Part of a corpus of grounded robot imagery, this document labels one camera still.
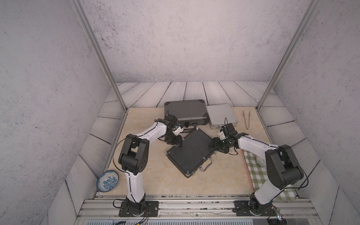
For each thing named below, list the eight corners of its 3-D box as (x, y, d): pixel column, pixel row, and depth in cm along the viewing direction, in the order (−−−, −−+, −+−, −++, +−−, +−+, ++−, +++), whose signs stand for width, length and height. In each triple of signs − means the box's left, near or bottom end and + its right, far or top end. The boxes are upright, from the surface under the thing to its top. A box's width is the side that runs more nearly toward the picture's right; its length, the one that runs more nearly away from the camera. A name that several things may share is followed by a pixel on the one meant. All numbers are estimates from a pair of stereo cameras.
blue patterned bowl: (96, 193, 79) (92, 191, 77) (103, 172, 87) (100, 170, 84) (114, 192, 79) (112, 191, 77) (120, 172, 87) (118, 170, 84)
